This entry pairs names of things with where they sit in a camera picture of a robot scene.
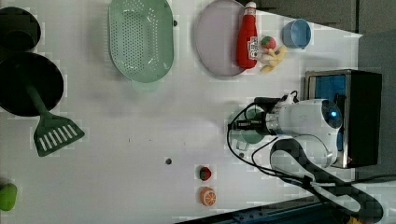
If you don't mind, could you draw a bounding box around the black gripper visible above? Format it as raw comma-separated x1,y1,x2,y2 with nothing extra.
228,112,269,135

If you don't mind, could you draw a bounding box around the green mug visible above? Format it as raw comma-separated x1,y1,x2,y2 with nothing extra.
231,106,263,151

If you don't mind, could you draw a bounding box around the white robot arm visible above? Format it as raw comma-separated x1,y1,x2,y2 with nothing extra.
226,98,389,224

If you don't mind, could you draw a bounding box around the small toy strawberry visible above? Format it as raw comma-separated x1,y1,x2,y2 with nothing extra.
199,166,212,181

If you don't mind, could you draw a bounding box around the yellow toy banana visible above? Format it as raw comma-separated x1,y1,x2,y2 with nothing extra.
260,46,288,73

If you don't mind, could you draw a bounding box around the red ketchup bottle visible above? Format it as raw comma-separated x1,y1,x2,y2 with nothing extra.
236,2,259,69

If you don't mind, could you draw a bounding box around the toy orange half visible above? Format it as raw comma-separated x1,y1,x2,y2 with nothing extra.
200,187,217,206

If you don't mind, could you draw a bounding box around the blue cup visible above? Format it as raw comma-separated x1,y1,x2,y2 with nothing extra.
282,19,312,49

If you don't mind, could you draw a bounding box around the lilac plate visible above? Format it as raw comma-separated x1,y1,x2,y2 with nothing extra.
194,0,245,77

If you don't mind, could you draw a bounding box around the silver toaster oven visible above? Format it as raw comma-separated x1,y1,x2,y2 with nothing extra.
304,69,382,169

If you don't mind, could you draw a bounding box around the green perforated colander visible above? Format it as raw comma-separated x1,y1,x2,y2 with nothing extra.
107,0,174,92

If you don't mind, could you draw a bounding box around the green slotted spatula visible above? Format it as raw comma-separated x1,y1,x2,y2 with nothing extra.
26,85,85,157

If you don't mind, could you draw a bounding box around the black frying pan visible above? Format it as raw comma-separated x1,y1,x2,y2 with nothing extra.
0,52,64,117

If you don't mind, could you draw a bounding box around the green toy pepper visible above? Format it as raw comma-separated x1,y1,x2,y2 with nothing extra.
0,183,18,211

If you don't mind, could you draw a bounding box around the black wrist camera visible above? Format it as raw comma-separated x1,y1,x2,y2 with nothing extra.
253,97,280,110

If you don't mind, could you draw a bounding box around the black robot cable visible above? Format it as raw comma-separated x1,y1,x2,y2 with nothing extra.
226,90,396,188

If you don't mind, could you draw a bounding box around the blue metal table frame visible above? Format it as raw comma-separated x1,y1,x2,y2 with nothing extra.
177,203,344,224

